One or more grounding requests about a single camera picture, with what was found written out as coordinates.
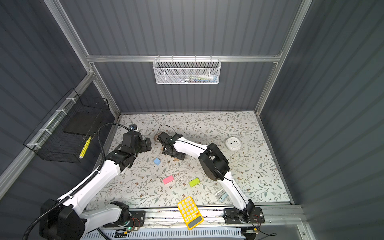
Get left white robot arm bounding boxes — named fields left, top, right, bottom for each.
left=39, top=131, right=152, bottom=240

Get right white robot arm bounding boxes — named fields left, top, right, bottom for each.
left=157, top=132, right=255, bottom=223

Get pink block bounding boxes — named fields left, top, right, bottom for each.
left=163, top=176, right=174, bottom=185

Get green block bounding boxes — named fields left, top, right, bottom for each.
left=189, top=178, right=200, bottom=188

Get light blue cube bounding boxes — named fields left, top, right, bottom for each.
left=154, top=158, right=161, bottom=166

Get yellow marker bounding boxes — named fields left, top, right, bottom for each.
left=79, top=137, right=92, bottom=159

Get white round device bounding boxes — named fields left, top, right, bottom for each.
left=225, top=137, right=242, bottom=151

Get pens in white basket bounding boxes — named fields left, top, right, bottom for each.
left=177, top=75, right=219, bottom=84

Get white light-blue stapler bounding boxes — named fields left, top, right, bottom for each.
left=215, top=189, right=228, bottom=203

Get yellow calculator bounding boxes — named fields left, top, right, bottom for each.
left=177, top=197, right=204, bottom=230

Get white wire basket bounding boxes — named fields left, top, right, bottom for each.
left=153, top=60, right=222, bottom=85

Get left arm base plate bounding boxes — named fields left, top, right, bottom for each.
left=103, top=211, right=146, bottom=228

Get black wire basket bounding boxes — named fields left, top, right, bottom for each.
left=24, top=91, right=111, bottom=164

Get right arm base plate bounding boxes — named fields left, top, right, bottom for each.
left=223, top=207, right=265, bottom=225

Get black corrugated cable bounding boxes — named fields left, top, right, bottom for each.
left=21, top=122, right=133, bottom=240

